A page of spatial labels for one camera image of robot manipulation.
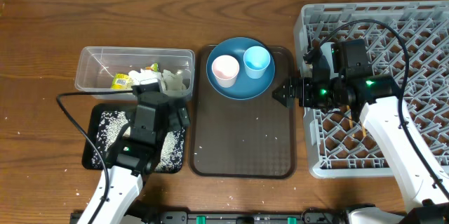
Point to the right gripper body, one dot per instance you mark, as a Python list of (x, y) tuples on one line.
[(323, 94)]

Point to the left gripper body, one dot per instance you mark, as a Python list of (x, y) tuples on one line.
[(173, 120)]

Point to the light blue cup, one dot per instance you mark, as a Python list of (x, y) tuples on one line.
[(256, 60)]

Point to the pink cup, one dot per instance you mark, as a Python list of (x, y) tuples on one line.
[(225, 69)]

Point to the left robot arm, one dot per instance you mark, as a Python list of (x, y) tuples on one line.
[(129, 163)]

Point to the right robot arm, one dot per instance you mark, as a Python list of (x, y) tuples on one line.
[(423, 183)]

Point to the black waste tray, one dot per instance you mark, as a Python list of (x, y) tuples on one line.
[(90, 159)]

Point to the grey dishwasher rack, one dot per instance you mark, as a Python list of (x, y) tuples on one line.
[(407, 40)]

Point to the crumpled white paper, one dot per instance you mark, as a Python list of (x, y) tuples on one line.
[(169, 81)]

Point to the yellow green wrapper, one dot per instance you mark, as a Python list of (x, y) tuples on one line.
[(121, 82)]

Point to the dark blue plate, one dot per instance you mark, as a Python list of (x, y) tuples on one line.
[(244, 88)]

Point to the white rice pile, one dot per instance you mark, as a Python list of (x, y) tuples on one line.
[(172, 151)]

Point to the brown serving tray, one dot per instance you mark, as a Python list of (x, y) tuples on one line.
[(242, 138)]

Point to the clear plastic bin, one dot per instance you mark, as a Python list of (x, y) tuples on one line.
[(98, 65)]

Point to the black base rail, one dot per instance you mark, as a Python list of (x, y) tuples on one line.
[(174, 217)]

